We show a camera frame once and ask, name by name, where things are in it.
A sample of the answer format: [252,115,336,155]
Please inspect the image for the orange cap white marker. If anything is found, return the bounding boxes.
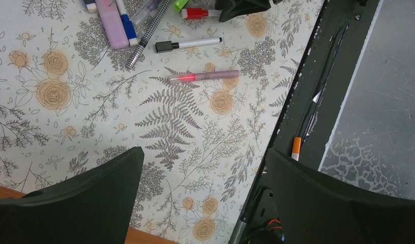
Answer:
[291,137,302,161]

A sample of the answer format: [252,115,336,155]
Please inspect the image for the blue cap white marker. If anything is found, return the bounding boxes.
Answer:
[115,0,138,46]

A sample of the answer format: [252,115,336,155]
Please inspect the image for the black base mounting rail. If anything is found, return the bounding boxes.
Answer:
[231,1,385,243]

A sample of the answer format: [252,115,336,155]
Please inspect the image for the translucent pink pen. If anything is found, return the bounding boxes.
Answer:
[167,70,241,84]

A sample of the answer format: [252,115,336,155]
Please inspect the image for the pink highlighter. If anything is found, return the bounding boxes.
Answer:
[95,0,129,49]

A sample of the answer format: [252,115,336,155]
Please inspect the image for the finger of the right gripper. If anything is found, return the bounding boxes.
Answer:
[215,0,271,22]

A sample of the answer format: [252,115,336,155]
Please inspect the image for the green cap pen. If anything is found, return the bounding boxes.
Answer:
[173,0,189,12]

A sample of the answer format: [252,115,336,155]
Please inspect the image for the black cap white marker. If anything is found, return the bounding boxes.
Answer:
[155,37,223,53]

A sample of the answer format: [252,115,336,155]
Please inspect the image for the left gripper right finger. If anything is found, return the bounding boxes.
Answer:
[265,148,415,243]

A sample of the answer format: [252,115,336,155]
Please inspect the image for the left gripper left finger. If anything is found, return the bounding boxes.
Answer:
[0,147,144,243]

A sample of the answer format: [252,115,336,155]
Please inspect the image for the houndstooth pattern pen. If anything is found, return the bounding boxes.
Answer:
[126,0,172,69]

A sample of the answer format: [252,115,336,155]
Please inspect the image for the white pen blue cap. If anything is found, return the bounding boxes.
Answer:
[83,0,98,13]

